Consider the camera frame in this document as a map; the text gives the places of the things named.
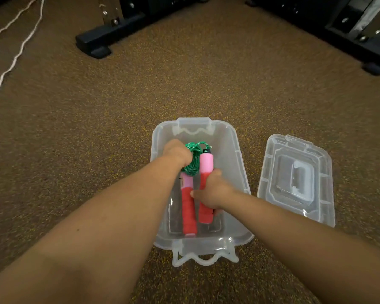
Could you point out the person's left hand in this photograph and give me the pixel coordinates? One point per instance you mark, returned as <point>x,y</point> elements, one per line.
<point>177,153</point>

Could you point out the person's right hand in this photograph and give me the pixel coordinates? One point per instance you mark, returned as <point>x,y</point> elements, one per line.
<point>217,194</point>

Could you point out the person's right thumb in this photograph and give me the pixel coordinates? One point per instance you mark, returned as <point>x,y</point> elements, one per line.
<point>197,194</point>

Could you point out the person's left forearm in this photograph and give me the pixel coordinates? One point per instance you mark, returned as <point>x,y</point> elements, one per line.
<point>107,231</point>

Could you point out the person's right forearm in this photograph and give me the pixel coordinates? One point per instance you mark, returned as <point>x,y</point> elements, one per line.
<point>291,243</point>

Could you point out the clear plastic storage box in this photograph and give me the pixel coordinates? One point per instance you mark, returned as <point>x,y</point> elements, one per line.
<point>231,148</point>

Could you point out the clear plastic box lid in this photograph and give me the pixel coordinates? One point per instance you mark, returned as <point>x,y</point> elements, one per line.
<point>299,180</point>

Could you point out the black gym equipment frame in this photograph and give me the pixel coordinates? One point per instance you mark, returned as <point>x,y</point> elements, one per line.
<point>345,25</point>
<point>114,33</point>

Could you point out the perforated metal upright post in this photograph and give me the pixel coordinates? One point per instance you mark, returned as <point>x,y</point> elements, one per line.
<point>109,11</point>

